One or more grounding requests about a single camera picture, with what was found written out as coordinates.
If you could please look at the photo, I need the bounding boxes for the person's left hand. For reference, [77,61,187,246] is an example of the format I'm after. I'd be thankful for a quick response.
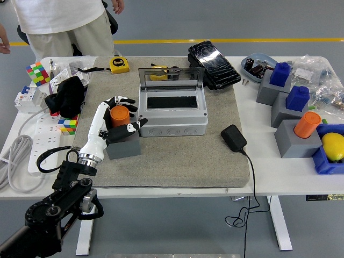
[111,0,125,15]

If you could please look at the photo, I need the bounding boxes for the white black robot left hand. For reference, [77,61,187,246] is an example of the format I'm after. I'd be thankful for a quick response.
[80,96,149,160]

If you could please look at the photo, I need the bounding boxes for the person's right hand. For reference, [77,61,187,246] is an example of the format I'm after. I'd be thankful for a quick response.
[0,36,11,54]

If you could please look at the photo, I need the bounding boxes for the orange cylinder battery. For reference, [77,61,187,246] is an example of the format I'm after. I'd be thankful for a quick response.
[109,106,132,129]
[293,111,323,139]

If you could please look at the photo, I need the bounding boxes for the smoky transparent box lid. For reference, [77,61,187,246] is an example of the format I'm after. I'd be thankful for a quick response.
[138,67,205,94]

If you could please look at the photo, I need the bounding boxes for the grey plastic electrical box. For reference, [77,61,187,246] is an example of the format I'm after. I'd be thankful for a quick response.
[137,88,209,138]

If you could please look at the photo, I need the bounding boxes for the black office chair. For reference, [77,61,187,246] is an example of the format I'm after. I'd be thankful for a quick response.
[16,0,119,57]

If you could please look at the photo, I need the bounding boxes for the small multicolour puzzle cube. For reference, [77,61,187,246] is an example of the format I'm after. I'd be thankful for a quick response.
[58,115,81,136]

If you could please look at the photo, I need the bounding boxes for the grey holder block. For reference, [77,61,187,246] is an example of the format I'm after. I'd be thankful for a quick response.
[255,69,292,106]
[274,119,323,159]
[270,91,310,128]
[105,131,142,160]

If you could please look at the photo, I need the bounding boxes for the large multicolour puzzle cube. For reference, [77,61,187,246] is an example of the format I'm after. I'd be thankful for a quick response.
[25,61,52,87]

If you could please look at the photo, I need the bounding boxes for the black cloth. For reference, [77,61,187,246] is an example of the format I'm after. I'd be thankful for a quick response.
[44,76,88,119]

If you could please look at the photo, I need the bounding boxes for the white power strip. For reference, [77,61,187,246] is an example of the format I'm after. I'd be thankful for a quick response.
[27,112,67,176]

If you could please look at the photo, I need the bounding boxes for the square yellow tape measure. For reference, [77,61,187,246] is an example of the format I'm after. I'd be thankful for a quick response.
[77,57,130,75]

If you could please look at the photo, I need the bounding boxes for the white circuit breaker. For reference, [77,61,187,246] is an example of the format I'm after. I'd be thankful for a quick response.
[13,85,48,114]

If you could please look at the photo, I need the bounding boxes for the person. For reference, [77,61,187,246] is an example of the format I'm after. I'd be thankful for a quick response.
[10,0,116,64]

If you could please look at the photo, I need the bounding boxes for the white purple packet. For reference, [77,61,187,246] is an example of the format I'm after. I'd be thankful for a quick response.
[47,70,91,94]

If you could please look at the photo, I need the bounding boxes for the clear bag of packets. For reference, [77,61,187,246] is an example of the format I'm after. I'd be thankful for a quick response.
[49,56,99,89]

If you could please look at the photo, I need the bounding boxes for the grey-brown mat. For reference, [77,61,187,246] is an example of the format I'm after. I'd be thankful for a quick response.
[66,56,250,188]

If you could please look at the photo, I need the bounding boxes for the white table leg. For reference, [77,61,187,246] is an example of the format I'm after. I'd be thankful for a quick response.
[266,195,293,252]
[75,212,97,256]

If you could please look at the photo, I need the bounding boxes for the black cracked-screen tablet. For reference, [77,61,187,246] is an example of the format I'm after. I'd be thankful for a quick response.
[187,40,242,90]

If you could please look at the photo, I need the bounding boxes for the black power adapter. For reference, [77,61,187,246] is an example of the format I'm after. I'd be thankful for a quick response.
[220,124,247,153]

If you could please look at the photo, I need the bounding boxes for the blue-grey oval dish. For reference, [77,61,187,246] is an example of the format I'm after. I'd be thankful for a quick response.
[241,53,277,83]

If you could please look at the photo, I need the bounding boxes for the silvery metal part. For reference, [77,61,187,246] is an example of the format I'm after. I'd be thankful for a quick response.
[256,60,274,70]

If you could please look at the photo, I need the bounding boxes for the blue bottle-shaped block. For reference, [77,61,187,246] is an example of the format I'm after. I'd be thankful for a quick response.
[285,85,310,111]
[269,62,291,87]

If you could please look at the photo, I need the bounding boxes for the clear bag of components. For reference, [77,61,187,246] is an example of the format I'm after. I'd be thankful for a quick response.
[289,55,336,89]
[309,80,344,116]

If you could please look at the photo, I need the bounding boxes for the black table control panel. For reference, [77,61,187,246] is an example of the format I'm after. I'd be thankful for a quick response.
[305,193,344,202]

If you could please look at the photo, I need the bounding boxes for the blue plastic bin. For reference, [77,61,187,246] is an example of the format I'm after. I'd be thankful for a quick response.
[311,123,344,175]

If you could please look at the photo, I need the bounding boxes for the yellow lemon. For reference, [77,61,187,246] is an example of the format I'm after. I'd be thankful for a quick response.
[321,132,344,162]

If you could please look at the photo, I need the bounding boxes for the white coiled cable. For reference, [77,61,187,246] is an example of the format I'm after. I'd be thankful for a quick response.
[0,107,51,192]

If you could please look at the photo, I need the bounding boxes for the black adapter cord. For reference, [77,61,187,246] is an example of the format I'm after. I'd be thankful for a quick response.
[224,148,270,258]

